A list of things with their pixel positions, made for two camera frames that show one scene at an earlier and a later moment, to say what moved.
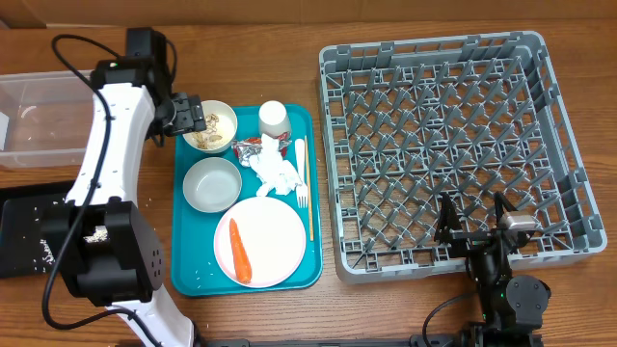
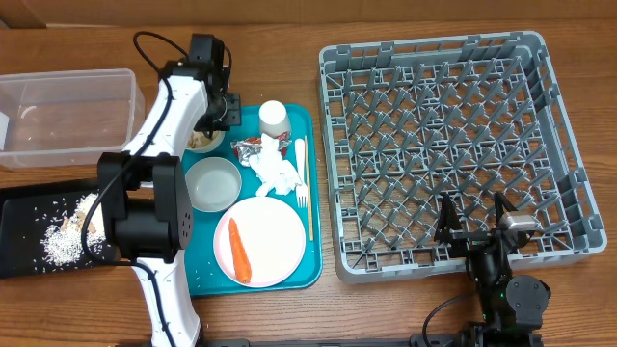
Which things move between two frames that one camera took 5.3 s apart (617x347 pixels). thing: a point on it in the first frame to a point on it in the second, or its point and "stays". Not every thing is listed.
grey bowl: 212,184 stays
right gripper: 447,228 stays
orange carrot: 239,254 stays
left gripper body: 188,116 to 222,112
